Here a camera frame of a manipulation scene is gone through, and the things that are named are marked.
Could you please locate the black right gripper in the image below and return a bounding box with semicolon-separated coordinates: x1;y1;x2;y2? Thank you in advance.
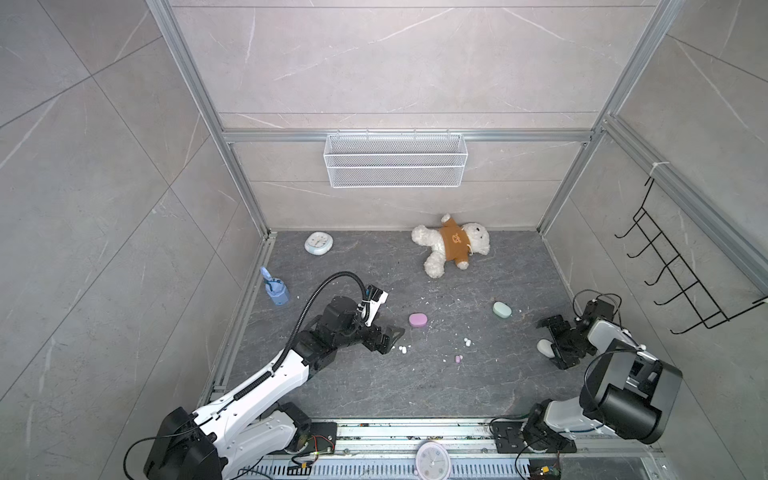
540;314;595;369

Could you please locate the mint green earbud charging case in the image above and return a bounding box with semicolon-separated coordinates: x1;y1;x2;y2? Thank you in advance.
492;301;512;319

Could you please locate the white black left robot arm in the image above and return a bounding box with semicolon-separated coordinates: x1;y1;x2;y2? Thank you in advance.
142;271;404;479

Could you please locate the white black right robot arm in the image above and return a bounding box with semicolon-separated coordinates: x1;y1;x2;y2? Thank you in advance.
488;292;683;453

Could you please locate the pink oval earbud case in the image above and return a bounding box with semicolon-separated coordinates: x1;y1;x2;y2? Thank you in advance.
408;313;429;328

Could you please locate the light blue round clock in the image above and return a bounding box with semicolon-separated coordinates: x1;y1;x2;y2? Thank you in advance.
304;231;334;256

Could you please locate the white teddy bear brown hoodie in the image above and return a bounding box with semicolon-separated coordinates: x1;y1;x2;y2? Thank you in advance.
411;214;490;279

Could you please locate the black wire hook rack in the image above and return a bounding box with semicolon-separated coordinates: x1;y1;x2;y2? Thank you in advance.
614;177;767;336

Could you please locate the white wire mesh basket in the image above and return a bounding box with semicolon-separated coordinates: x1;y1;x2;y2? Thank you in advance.
323;132;468;189

